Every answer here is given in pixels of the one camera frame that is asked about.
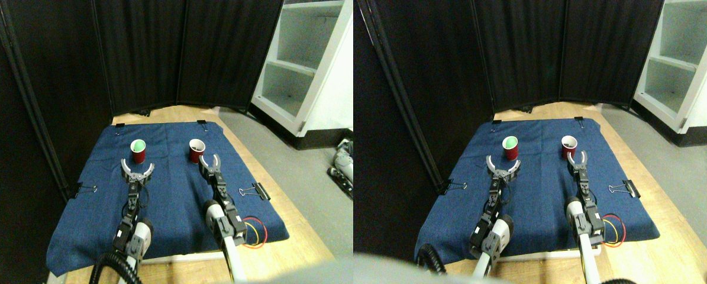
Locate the red cup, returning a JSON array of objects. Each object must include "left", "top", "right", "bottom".
[
  {"left": 188, "top": 138, "right": 206, "bottom": 164},
  {"left": 130, "top": 138, "right": 147, "bottom": 164},
  {"left": 502, "top": 135, "right": 519, "bottom": 161},
  {"left": 561, "top": 135, "right": 578, "bottom": 160}
]

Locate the dark blue cloth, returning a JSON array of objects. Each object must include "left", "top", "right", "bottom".
[
  {"left": 414, "top": 117, "right": 661, "bottom": 270},
  {"left": 46, "top": 120, "right": 290, "bottom": 277}
]

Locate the white board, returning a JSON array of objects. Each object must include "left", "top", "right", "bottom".
[{"left": 146, "top": 253, "right": 224, "bottom": 264}]

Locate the black curtain stand pole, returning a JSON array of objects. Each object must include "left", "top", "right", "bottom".
[
  {"left": 0, "top": 0, "right": 73, "bottom": 202},
  {"left": 356, "top": 0, "right": 448, "bottom": 193}
]

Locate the grey and black machine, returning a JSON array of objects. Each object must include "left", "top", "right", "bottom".
[{"left": 328, "top": 139, "right": 353, "bottom": 199}]

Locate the orange wire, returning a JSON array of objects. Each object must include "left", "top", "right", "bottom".
[
  {"left": 242, "top": 217, "right": 268, "bottom": 249},
  {"left": 602, "top": 214, "right": 626, "bottom": 247}
]

